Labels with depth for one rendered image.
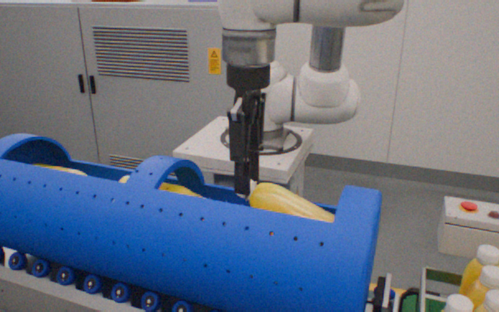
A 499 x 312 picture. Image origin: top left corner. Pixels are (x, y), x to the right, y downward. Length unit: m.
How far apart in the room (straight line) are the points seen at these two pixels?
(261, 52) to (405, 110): 3.00
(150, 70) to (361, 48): 1.69
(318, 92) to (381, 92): 2.27
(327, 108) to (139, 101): 1.64
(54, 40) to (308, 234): 2.61
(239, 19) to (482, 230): 0.70
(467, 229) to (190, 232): 0.61
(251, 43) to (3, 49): 2.87
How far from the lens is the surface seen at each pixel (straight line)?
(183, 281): 0.82
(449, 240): 1.08
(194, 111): 2.64
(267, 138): 1.45
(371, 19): 0.70
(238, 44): 0.70
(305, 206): 0.79
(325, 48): 1.33
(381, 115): 3.67
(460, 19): 3.55
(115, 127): 2.99
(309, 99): 1.39
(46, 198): 0.96
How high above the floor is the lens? 1.58
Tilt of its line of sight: 23 degrees down
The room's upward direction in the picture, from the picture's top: straight up
